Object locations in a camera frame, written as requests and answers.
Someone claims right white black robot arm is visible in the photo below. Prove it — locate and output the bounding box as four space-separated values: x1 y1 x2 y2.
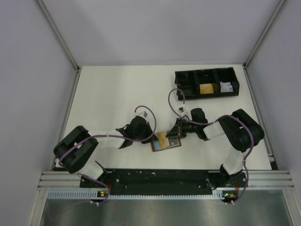
166 108 265 189

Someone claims black three-compartment organizer tray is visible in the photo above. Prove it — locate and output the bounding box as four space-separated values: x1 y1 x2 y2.
174 67 240 100

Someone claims right aluminium corner post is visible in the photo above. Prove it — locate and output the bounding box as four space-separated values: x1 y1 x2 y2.
243 0 288 68

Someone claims brown leather card holder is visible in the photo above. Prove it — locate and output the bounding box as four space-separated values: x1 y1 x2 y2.
151 131 182 152

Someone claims white card in tray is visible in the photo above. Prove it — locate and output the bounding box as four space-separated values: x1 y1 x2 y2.
220 81 234 93

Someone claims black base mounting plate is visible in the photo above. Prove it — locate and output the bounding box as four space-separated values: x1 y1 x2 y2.
79 168 247 195

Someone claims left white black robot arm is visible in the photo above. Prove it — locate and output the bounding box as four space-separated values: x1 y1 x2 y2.
54 112 157 180

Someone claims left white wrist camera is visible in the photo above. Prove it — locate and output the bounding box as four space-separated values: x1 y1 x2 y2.
138 111 148 119

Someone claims yellow credit card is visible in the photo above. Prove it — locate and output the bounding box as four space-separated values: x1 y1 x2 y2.
157 131 170 149

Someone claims yellow card in tray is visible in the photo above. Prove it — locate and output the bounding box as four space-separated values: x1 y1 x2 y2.
199 83 214 95

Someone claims aluminium front frame rail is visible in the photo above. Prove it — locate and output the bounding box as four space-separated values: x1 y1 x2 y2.
38 170 295 190

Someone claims grey slotted cable duct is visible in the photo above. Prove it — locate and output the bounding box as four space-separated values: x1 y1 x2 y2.
47 190 226 200

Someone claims left aluminium corner post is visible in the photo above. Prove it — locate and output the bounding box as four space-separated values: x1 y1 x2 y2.
35 0 82 71

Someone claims aluminium corner post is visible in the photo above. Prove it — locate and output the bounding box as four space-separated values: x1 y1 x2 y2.
243 0 288 68
35 0 82 71

